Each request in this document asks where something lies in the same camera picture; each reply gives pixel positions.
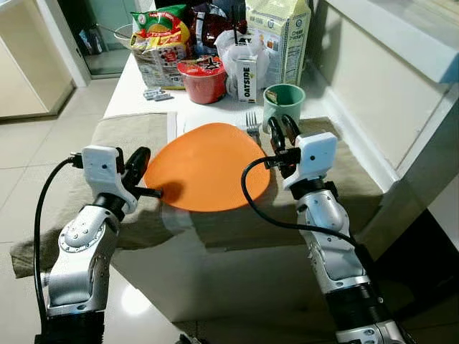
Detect large green white carton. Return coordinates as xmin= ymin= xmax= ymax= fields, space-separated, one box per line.
xmin=245 ymin=0 xmax=313 ymax=87

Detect red instant noodle bowl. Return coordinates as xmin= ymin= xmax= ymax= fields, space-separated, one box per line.
xmin=177 ymin=57 xmax=227 ymax=105

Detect small white Oatside carton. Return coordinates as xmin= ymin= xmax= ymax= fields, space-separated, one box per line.
xmin=237 ymin=49 xmax=260 ymax=105

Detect dark red snack bag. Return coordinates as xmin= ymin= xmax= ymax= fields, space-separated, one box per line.
xmin=188 ymin=2 xmax=248 ymax=44

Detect yellow green snack bag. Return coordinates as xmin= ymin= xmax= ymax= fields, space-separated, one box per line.
xmin=129 ymin=6 xmax=191 ymax=51

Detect silver metal fork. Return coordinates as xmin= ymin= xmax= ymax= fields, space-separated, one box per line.
xmin=245 ymin=110 xmax=262 ymax=144

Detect white plastic bag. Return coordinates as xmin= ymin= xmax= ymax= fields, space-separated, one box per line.
xmin=215 ymin=29 xmax=270 ymax=97

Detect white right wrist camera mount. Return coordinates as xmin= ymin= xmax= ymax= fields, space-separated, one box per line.
xmin=283 ymin=132 xmax=338 ymax=191

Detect green glass sliding door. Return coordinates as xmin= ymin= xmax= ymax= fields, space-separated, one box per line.
xmin=57 ymin=0 xmax=137 ymax=78

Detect orange plastic plate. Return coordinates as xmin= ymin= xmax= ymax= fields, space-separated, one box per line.
xmin=143 ymin=123 xmax=272 ymax=213

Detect beige kitchen cabinet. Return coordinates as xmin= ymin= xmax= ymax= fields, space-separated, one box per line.
xmin=0 ymin=0 xmax=76 ymax=119

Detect olive brown table cloth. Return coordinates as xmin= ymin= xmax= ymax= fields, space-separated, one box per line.
xmin=11 ymin=111 xmax=384 ymax=279

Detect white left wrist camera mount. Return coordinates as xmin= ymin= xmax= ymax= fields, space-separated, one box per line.
xmin=80 ymin=145 xmax=138 ymax=216

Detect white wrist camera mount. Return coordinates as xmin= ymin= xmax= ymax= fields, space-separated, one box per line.
xmin=80 ymin=145 xmax=138 ymax=216
xmin=283 ymin=132 xmax=338 ymax=191

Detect small silver foil packets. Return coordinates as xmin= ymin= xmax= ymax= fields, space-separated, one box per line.
xmin=143 ymin=87 xmax=173 ymax=101

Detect green plastic cup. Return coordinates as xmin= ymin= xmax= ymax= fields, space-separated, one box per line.
xmin=263 ymin=84 xmax=306 ymax=135

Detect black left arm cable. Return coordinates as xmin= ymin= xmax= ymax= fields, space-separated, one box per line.
xmin=32 ymin=154 xmax=85 ymax=338

